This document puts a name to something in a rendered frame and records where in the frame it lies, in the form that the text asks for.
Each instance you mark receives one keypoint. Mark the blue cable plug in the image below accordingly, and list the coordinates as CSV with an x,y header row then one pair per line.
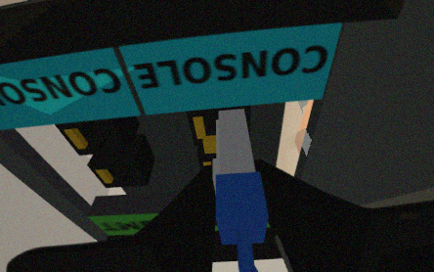
x,y
241,211

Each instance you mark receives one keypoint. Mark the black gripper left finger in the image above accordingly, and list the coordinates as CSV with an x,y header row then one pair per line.
x,y
178,239

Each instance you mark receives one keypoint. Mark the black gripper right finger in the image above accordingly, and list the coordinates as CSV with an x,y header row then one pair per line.
x,y
319,232

